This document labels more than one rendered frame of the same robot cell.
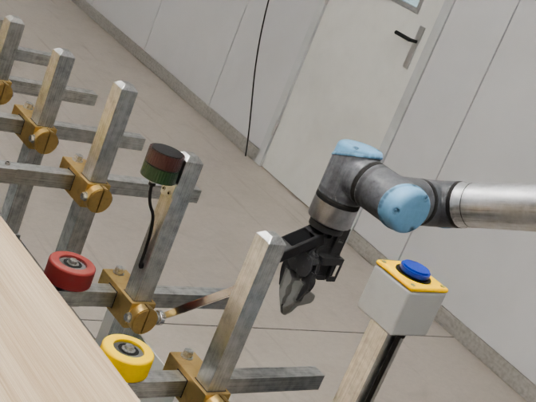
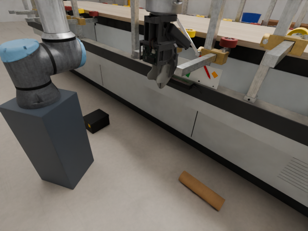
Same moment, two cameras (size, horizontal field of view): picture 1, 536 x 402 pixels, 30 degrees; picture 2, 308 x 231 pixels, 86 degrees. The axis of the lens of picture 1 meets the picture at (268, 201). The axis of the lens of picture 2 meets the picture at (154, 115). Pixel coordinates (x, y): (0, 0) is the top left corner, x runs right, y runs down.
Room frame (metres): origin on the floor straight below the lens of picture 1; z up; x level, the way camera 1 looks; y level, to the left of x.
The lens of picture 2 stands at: (2.35, -0.19, 1.07)
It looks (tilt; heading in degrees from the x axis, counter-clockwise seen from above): 36 degrees down; 173
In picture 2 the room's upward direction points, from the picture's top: 4 degrees clockwise
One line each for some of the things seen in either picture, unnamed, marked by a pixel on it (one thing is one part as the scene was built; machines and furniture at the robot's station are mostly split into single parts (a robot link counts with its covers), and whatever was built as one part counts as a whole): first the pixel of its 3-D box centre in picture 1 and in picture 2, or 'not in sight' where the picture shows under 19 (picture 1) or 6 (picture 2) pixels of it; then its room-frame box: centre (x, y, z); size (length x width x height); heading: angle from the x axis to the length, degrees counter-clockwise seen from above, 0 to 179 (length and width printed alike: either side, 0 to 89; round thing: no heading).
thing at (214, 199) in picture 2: not in sight; (200, 189); (1.79, 0.22, 0.04); 0.30 x 0.08 x 0.08; 43
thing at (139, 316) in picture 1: (125, 301); (211, 54); (1.58, 0.16, 0.85); 0.14 x 0.06 x 0.05; 43
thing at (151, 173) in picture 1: (159, 171); not in sight; (1.53, 0.18, 1.11); 0.06 x 0.06 x 0.02
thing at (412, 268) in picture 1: (414, 272); not in sight; (1.19, -0.20, 1.22); 0.04 x 0.04 x 0.02
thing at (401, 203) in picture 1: (394, 199); not in sight; (1.80, -0.22, 1.14); 0.12 x 0.12 x 0.09; 46
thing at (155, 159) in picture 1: (165, 157); not in sight; (1.53, 0.18, 1.13); 0.06 x 0.06 x 0.02
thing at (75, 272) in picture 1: (63, 289); (226, 49); (1.51, 0.26, 0.85); 0.08 x 0.08 x 0.11
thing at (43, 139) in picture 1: (33, 129); not in sight; (1.94, 0.50, 0.95); 0.14 x 0.06 x 0.05; 43
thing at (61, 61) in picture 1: (30, 157); not in sight; (1.93, 0.49, 0.89); 0.04 x 0.04 x 0.48; 43
